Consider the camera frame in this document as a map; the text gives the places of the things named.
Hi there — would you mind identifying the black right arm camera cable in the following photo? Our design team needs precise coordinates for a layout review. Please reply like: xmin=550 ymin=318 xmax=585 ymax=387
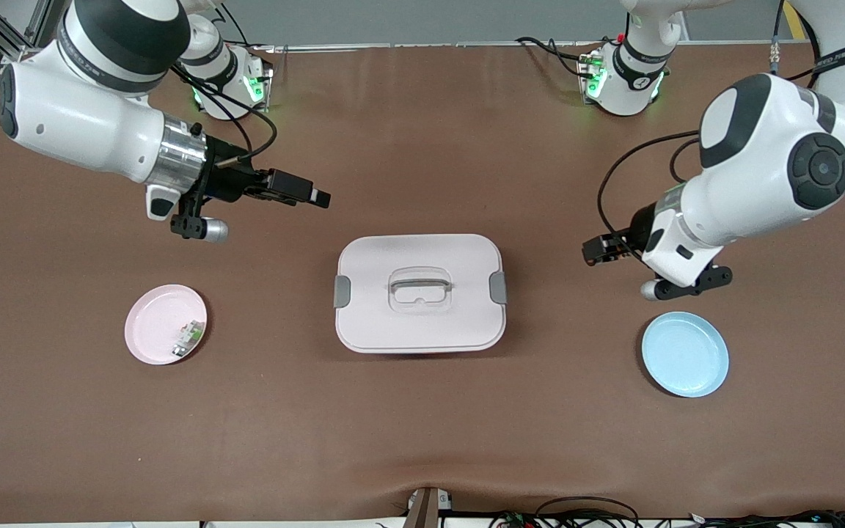
xmin=169 ymin=62 xmax=279 ymax=170

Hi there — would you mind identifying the metal bracket at table edge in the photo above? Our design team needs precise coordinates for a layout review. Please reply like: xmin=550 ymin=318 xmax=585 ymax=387
xmin=404 ymin=487 xmax=454 ymax=528

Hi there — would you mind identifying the light blue round plate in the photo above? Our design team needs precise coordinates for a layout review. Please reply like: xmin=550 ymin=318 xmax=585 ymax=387
xmin=640 ymin=311 xmax=730 ymax=399

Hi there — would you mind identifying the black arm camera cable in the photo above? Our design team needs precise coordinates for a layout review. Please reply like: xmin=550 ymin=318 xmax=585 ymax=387
xmin=596 ymin=130 xmax=703 ymax=262
xmin=169 ymin=62 xmax=279 ymax=170

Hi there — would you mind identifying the aluminium frame profile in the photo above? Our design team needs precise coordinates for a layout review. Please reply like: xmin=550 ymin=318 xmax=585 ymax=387
xmin=0 ymin=0 xmax=64 ymax=64

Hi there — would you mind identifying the white lidded storage box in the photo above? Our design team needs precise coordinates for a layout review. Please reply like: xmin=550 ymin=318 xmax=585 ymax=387
xmin=333 ymin=233 xmax=509 ymax=355

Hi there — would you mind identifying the black cable bundle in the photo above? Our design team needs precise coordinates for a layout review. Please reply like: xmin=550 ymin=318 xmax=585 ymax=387
xmin=489 ymin=509 xmax=845 ymax=528

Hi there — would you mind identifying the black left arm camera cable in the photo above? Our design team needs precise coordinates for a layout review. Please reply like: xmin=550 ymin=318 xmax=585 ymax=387
xmin=596 ymin=130 xmax=703 ymax=262

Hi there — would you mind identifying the black left arm base cable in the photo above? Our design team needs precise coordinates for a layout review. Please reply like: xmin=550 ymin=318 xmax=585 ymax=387
xmin=514 ymin=34 xmax=599 ymax=78

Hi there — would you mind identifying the green push button switch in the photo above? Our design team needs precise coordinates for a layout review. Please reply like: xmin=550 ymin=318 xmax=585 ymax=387
xmin=172 ymin=319 xmax=208 ymax=359

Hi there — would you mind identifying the pale pink round plate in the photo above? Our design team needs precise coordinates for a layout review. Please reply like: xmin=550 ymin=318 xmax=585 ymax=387
xmin=124 ymin=284 xmax=208 ymax=366

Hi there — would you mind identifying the brown table cover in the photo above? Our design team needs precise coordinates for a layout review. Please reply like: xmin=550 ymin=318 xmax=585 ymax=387
xmin=0 ymin=40 xmax=845 ymax=526

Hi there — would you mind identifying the grey box lid handle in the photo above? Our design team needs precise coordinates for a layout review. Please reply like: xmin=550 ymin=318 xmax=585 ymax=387
xmin=389 ymin=276 xmax=453 ymax=295

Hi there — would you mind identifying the black looped cable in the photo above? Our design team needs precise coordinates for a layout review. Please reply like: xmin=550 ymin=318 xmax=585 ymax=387
xmin=535 ymin=496 xmax=641 ymax=528

